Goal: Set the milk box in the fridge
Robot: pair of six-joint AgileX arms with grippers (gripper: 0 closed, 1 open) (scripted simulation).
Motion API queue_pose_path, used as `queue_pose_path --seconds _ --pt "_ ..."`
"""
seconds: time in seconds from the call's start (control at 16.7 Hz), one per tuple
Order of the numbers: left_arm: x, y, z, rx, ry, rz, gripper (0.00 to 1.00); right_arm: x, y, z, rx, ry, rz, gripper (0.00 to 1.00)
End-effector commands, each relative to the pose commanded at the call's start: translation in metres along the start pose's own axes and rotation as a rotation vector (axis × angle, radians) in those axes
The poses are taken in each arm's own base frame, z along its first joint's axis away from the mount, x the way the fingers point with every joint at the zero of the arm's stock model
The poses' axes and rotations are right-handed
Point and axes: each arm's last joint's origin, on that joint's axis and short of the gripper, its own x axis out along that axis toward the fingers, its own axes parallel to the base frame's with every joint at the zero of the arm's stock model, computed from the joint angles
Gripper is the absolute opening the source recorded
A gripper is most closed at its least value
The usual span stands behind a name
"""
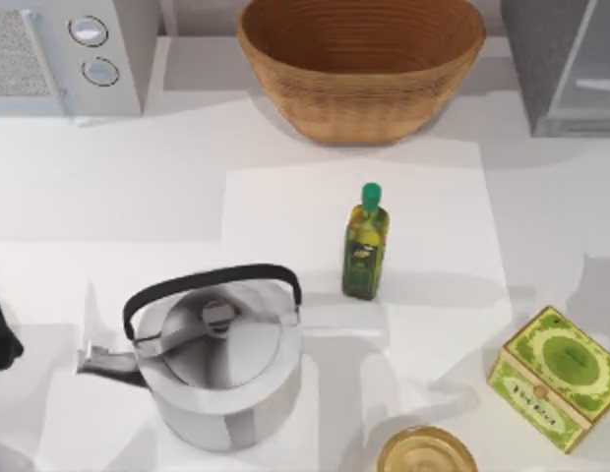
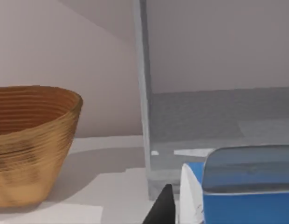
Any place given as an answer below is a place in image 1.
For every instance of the brown woven basket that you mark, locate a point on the brown woven basket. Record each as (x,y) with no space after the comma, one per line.
(361,93)

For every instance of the pale yellow glass bowl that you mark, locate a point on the pale yellow glass bowl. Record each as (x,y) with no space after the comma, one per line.
(425,452)

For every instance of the small microwave knob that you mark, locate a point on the small microwave knob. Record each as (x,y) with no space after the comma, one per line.
(100,71)

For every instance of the large microwave knob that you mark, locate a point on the large microwave knob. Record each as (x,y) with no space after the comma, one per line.
(88,30)

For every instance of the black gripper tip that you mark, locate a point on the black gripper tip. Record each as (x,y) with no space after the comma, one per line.
(1,339)

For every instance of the green bottle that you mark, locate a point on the green bottle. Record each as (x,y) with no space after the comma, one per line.
(362,253)

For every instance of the grey cabinet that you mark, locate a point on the grey cabinet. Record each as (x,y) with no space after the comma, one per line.
(546,59)

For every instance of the green and cream box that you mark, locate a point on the green and cream box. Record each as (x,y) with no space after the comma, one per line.
(556,378)

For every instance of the pale microwave oven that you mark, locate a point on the pale microwave oven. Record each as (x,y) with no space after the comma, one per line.
(128,64)

